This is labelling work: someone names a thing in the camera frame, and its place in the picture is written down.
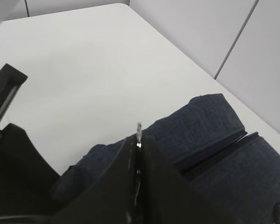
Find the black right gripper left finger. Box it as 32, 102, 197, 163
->
50, 135, 137, 224

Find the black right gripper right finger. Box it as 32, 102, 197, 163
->
141, 136, 239, 224

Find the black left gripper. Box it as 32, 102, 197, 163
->
0, 64, 60, 224

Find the dark blue lunch bag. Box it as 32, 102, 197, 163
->
52, 94, 280, 224

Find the silver zipper pull ring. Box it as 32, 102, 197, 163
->
135, 122, 143, 149

